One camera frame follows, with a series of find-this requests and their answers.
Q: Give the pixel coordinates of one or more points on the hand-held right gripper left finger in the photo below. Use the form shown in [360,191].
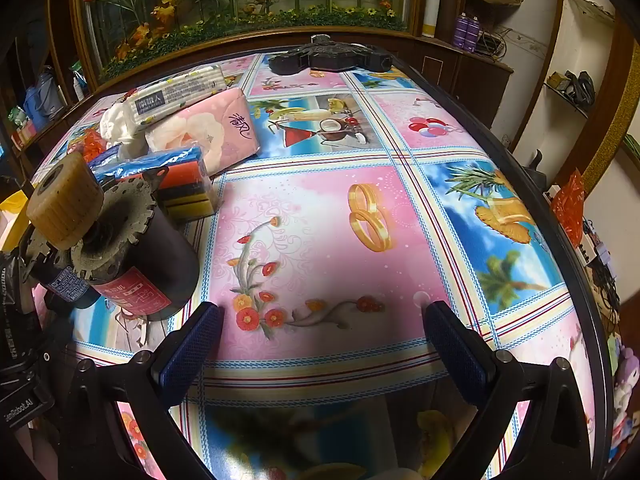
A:
[192,350]

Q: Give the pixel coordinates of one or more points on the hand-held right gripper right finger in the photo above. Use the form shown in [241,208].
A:
[460,355]

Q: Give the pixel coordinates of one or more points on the colourful sponge pack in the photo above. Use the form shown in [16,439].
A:
[185,190]

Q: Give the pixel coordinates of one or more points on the orange plastic bag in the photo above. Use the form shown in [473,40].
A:
[90,145]

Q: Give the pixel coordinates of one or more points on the pink rose tissue pack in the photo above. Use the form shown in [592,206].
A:
[200,130]

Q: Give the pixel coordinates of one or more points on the plain white tissue pack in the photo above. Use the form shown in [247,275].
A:
[117,127]

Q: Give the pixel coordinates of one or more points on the lemon print tissue pack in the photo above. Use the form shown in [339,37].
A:
[170,95]

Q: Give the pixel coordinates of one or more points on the black motor with beige wheel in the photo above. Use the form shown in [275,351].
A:
[150,260]

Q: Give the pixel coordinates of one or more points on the plush toy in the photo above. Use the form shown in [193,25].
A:
[625,395]

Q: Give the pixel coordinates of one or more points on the printed tablecloth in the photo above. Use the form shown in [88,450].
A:
[310,220]

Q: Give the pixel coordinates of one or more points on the red plastic bag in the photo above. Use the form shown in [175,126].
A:
[567,205]

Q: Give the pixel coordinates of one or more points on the blue thermos jug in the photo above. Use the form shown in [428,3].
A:
[40,100]

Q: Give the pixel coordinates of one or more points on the black plastic device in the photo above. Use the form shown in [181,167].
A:
[325,57]

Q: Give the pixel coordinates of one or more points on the purple spray can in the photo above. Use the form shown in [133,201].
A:
[461,30]
[473,34]

